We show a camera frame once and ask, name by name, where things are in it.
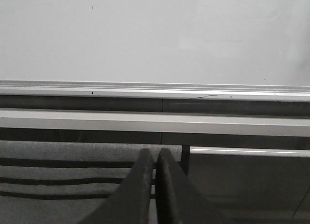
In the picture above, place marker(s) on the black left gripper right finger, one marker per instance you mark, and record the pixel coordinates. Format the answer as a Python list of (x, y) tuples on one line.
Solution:
[(177, 200)]

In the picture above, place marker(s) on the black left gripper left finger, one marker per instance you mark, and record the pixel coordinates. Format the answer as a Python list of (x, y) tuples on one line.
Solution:
[(129, 204)]

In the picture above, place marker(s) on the white horizontal rod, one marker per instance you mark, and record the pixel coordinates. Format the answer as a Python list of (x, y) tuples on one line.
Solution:
[(249, 152)]

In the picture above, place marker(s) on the grey striped cloth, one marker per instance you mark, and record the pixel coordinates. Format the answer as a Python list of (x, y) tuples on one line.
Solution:
[(61, 182)]

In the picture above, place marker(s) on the whiteboard with aluminium frame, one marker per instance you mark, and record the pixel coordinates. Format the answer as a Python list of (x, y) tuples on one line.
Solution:
[(195, 49)]

